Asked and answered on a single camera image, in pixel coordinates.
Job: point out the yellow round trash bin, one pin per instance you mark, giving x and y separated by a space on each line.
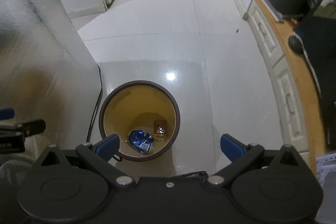
135 106

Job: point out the crushed blue Pepsi can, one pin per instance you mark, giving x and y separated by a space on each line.
141 141

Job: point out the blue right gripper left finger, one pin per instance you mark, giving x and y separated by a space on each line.
107 147

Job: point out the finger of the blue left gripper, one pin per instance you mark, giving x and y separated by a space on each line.
6 114

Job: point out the red gold cigarette box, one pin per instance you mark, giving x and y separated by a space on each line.
160 129

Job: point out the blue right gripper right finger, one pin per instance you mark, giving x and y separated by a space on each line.
231 147

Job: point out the wooden top low cabinet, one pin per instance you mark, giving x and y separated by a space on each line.
294 88

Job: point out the black have a nice day cloth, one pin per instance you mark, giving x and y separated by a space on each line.
316 33

